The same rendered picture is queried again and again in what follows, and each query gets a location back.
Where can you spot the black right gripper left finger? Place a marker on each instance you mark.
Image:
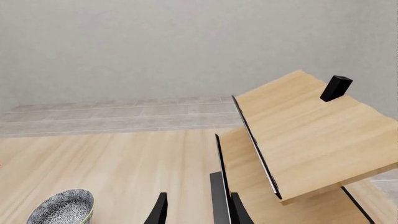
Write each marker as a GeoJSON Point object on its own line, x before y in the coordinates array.
{"type": "Point", "coordinates": [158, 212]}

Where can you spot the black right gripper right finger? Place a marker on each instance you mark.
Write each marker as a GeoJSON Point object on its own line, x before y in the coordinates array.
{"type": "Point", "coordinates": [242, 214]}

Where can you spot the wooden cabinet drawer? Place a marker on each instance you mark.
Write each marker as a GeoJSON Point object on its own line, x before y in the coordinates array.
{"type": "Point", "coordinates": [242, 163]}

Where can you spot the wooden cabinet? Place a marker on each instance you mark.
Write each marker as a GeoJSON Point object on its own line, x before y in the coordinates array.
{"type": "Point", "coordinates": [311, 140]}

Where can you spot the blue-white patterned bowl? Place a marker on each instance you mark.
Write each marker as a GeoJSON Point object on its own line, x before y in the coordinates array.
{"type": "Point", "coordinates": [63, 207]}

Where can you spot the small black block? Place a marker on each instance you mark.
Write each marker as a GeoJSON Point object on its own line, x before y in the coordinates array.
{"type": "Point", "coordinates": [335, 88]}

